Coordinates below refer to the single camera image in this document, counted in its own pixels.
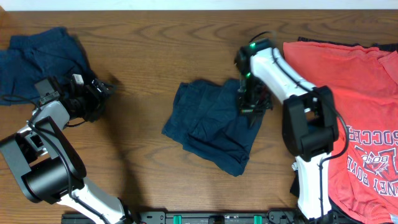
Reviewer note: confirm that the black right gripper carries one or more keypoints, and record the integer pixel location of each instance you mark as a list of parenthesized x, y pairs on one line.
[(249, 111)]

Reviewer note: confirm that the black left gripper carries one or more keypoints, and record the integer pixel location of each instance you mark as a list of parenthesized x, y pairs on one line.
[(97, 102)]

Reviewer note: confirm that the navy blue shorts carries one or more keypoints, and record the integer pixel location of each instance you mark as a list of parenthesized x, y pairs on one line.
[(205, 120)]

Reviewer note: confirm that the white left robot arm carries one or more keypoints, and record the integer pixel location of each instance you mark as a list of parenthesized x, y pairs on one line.
[(45, 165)]

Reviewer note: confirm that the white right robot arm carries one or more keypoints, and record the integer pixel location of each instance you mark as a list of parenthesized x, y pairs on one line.
[(309, 120)]

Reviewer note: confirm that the folded navy cloth left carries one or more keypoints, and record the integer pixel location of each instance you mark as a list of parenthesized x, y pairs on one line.
[(32, 58)]

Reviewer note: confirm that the red printed t-shirt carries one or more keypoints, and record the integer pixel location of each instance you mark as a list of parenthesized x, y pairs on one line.
[(363, 175)]

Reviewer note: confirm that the black garment under pile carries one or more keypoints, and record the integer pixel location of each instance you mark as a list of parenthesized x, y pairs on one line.
[(382, 47)]

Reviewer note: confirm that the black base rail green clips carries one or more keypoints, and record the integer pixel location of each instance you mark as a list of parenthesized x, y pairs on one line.
[(270, 217)]

